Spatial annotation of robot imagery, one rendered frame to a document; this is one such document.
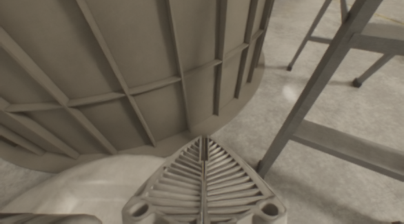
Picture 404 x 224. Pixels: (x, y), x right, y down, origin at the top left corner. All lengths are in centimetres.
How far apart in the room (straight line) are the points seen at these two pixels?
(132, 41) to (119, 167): 34
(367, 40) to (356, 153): 33
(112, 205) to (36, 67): 41
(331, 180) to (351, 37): 65
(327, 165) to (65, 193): 99
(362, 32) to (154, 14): 49
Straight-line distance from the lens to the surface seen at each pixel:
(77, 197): 57
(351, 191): 99
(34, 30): 55
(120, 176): 47
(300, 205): 85
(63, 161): 106
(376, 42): 50
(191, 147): 17
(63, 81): 62
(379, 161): 69
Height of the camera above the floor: 76
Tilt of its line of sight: 46 degrees down
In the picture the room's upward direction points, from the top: 3 degrees counter-clockwise
